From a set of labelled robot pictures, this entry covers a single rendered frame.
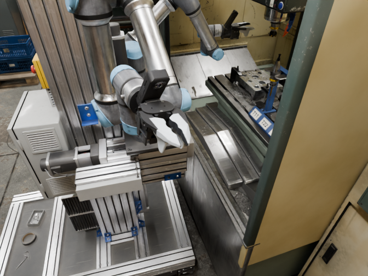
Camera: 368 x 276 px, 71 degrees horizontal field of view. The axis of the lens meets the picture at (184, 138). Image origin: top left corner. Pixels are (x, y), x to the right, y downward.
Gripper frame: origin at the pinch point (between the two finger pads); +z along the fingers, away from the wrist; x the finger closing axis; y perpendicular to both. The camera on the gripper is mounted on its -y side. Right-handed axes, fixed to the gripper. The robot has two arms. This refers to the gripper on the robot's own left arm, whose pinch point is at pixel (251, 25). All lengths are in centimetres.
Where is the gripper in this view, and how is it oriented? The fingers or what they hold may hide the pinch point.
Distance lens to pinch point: 189.4
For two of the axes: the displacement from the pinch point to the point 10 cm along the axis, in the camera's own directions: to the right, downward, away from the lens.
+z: 10.0, -0.6, 0.3
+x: 0.6, 6.3, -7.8
